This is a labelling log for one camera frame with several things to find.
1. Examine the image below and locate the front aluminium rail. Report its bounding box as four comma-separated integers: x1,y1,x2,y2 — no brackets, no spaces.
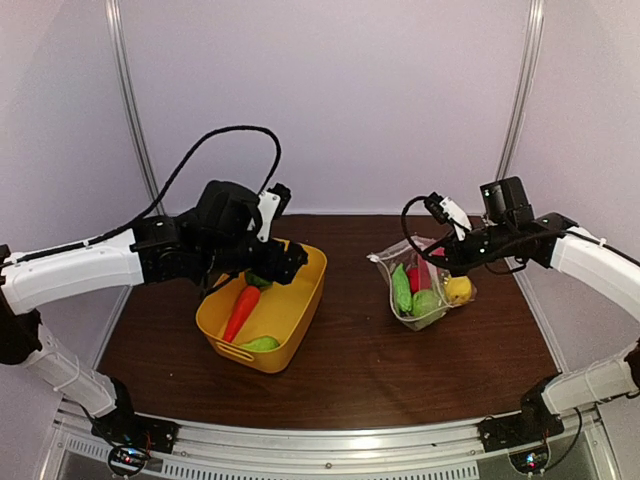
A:
49,394,616,480

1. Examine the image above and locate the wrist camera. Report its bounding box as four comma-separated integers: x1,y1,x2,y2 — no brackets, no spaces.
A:
255,183,291,243
424,192,472,241

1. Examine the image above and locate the left circuit board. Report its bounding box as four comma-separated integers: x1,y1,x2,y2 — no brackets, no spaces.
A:
107,446,149,476

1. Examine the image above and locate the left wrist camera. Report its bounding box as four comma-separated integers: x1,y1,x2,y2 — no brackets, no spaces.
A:
255,183,291,243

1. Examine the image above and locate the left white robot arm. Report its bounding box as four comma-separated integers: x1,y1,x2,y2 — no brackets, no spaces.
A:
1,181,308,444

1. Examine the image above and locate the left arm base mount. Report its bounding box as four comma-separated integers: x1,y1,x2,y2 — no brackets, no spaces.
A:
91,386,179,454

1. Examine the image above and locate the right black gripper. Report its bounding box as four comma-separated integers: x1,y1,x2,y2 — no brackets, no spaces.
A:
423,221,514,277

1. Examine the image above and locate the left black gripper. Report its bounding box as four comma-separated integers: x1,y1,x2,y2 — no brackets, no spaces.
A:
197,232,308,284

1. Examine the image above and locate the right circuit board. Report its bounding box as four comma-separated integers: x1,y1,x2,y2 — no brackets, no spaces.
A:
508,445,550,476

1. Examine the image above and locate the left black cable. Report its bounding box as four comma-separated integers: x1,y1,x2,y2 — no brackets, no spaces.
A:
89,126,283,246

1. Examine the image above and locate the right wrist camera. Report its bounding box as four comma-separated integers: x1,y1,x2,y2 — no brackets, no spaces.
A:
424,192,472,241

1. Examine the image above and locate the yellow toy apple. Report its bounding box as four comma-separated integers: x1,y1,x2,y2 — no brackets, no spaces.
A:
444,276,474,306

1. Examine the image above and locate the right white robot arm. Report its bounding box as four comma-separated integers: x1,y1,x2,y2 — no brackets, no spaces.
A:
432,176,639,442

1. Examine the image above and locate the clear dotted zip bag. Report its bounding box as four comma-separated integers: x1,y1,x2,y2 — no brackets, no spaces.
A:
367,239,477,332

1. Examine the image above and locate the green toy pear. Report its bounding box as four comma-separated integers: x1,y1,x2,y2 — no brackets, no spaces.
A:
240,336,280,352

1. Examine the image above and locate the right aluminium frame post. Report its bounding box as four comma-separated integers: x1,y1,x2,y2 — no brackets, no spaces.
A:
495,0,545,180

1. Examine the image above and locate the yellow plastic basket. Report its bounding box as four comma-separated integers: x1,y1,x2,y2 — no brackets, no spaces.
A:
196,245,327,374

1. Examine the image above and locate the circuit board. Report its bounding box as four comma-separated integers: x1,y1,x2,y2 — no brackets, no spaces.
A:
508,445,550,476
107,446,149,476

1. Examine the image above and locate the green toy cabbage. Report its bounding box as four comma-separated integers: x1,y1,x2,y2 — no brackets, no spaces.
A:
411,289,440,317

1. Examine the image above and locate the left aluminium frame post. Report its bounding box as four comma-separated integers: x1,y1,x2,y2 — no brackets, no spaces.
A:
105,0,159,200

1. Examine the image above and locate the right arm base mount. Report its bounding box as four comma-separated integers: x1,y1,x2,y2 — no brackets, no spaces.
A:
477,376,564,452

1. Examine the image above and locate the red toy chili pepper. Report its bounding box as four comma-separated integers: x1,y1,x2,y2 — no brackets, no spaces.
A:
222,270,272,343

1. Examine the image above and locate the aluminium frame post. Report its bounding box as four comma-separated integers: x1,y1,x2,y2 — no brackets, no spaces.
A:
105,0,159,200
495,0,545,180

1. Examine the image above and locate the green toy cucumber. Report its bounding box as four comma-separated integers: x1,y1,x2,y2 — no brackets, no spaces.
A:
391,263,413,315

